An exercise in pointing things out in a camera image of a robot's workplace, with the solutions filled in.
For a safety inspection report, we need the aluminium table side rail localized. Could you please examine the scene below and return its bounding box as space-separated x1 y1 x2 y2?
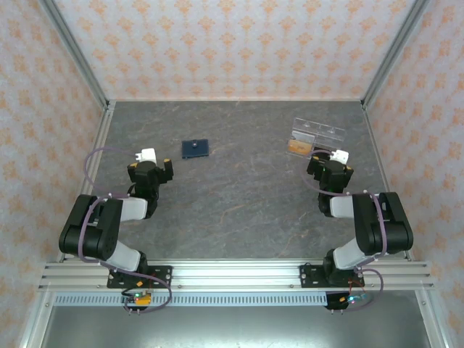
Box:
56 101 117 262
361 101 415 262

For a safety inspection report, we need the slotted grey cable duct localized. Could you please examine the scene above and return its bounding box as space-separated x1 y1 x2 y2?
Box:
53 292 414 307

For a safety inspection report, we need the grey metal panel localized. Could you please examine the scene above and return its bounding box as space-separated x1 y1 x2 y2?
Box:
39 306 432 348

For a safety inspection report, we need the clear acrylic card box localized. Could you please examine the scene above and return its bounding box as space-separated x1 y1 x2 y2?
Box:
287 117 346 160

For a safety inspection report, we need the orange card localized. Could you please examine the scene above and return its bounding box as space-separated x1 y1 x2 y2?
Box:
288 139 314 156

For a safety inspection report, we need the aluminium mounting rail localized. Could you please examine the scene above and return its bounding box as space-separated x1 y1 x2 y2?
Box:
38 260 434 291

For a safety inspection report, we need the navy blue card holder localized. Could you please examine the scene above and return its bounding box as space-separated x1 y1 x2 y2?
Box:
181 139 211 161

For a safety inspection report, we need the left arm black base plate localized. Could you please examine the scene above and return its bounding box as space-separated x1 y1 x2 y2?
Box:
107 265 173 289

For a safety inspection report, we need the aluminium frame post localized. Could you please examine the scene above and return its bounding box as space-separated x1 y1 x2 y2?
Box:
362 0 431 109
38 0 112 109

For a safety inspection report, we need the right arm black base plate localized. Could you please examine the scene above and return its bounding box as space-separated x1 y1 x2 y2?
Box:
299 264 363 289

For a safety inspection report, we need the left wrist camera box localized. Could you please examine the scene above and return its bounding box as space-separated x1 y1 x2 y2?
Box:
136 147 159 165

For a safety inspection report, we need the aluminium frame leg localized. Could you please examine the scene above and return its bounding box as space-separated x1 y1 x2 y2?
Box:
20 289 55 348
415 289 452 348

